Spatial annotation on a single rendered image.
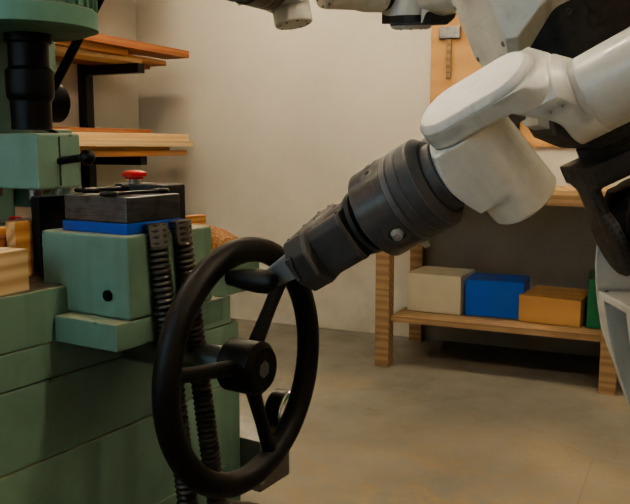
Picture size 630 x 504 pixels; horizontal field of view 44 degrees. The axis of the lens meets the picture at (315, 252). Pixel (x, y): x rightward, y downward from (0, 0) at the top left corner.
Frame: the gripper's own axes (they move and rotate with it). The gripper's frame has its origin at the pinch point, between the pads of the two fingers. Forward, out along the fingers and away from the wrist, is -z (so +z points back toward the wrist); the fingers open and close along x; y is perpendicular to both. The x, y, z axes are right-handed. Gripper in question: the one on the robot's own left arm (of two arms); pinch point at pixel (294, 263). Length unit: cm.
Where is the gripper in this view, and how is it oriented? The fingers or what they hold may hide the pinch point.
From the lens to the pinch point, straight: 80.2
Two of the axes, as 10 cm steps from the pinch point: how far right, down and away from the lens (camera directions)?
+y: -5.6, -8.2, -1.2
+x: 3.7, -3.8, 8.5
